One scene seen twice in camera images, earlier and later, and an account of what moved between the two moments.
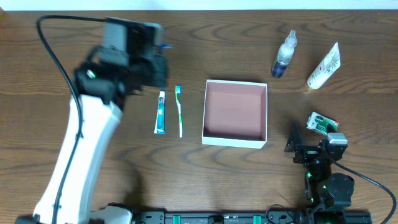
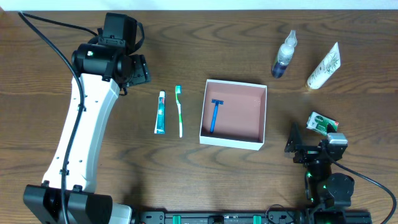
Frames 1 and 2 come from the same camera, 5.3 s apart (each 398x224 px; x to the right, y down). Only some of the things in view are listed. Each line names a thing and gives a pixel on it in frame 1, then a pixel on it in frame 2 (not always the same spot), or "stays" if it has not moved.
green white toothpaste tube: x=160 y=122 stays
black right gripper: x=306 y=149 stays
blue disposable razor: x=165 y=45 -> x=212 y=122
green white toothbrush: x=178 y=91 stays
